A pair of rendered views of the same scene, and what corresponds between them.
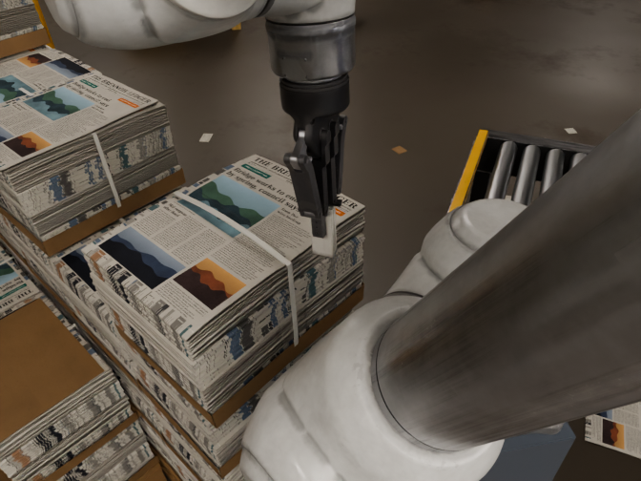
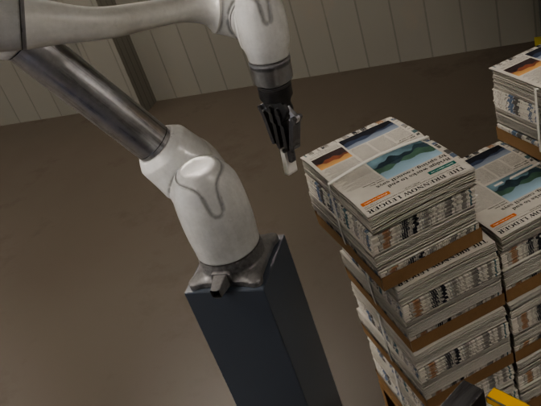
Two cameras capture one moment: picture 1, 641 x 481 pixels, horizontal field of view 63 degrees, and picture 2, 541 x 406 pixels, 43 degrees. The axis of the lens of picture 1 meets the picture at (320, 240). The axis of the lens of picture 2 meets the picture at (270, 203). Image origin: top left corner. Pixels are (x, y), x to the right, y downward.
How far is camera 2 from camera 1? 1.76 m
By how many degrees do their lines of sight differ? 91
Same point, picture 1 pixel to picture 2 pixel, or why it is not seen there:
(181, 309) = (317, 152)
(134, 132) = not seen: outside the picture
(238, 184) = (425, 160)
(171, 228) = (388, 140)
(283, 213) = (378, 180)
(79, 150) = (529, 92)
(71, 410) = not seen: hidden behind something
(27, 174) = (501, 81)
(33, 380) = not seen: hidden behind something
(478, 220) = (202, 159)
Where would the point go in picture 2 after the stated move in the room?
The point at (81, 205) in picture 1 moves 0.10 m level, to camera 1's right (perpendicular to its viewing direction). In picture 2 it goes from (521, 127) to (517, 147)
